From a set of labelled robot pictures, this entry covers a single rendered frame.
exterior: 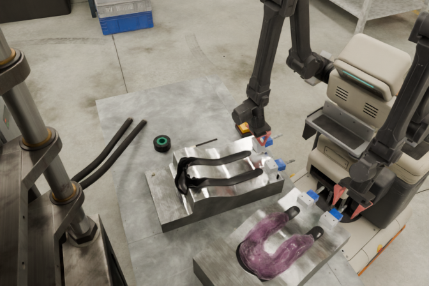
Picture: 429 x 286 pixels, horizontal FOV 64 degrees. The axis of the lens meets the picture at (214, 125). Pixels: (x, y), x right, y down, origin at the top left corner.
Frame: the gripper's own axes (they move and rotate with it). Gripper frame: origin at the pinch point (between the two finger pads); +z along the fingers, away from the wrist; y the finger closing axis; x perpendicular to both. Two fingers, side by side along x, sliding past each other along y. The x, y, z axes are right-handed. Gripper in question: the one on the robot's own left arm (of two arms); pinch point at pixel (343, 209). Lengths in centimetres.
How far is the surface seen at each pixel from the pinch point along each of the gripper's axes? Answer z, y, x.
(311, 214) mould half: 12.6, -9.4, 5.7
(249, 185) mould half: 14.5, -31.8, -5.3
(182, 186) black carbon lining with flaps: 24, -48, -22
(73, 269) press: 52, -49, -60
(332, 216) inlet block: 8.7, -3.4, 7.7
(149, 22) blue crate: 35, -322, 136
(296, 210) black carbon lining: 14.3, -14.0, 3.1
